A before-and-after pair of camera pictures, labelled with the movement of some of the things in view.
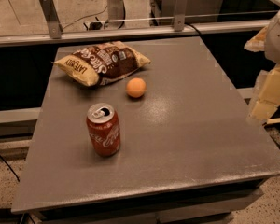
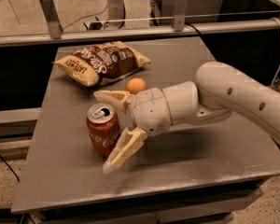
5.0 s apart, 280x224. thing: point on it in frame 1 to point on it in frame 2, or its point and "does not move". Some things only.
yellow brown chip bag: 100,63 does not move
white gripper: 278,39 to 148,110
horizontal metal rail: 108,35 does not move
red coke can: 104,129 does not move
